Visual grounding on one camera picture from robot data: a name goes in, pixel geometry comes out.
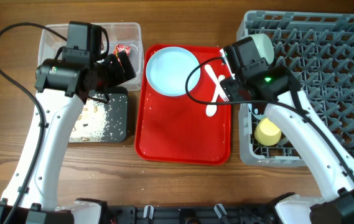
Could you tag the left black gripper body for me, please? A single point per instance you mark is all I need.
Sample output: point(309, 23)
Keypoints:
point(111, 73)

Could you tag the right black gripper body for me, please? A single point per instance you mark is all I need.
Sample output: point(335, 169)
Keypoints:
point(231, 86)

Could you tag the white plastic fork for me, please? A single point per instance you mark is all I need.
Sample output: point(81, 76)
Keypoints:
point(218, 88)

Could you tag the white plastic spoon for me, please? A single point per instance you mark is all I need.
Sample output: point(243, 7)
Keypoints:
point(212, 109)

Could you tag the mint green bowl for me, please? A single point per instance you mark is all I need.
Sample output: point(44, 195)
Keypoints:
point(256, 47)

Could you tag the yellow plastic cup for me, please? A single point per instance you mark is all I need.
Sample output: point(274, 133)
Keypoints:
point(267, 133)

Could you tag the light blue plate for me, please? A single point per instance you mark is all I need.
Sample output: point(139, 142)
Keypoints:
point(168, 69)

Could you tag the blue bowl with food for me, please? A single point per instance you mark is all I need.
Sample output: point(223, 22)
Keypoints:
point(256, 113)

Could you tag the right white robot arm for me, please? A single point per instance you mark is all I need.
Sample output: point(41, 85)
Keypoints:
point(253, 80)

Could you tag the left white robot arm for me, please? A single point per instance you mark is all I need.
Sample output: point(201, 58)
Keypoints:
point(83, 69)

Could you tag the black waste tray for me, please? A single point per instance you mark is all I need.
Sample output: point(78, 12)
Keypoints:
point(117, 124)

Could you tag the grey dishwasher rack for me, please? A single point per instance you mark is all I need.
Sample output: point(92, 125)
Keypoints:
point(319, 50)

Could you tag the red snack wrapper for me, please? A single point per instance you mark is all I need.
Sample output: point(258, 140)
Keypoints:
point(122, 48)

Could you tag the clear plastic bin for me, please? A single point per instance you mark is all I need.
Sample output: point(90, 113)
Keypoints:
point(119, 33)

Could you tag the rice and food scraps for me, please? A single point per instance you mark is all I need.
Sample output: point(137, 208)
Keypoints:
point(91, 123)

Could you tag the red plastic tray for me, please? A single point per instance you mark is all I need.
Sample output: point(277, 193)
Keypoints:
point(177, 129)

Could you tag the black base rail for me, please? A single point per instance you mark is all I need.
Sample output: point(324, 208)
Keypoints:
point(249, 213)

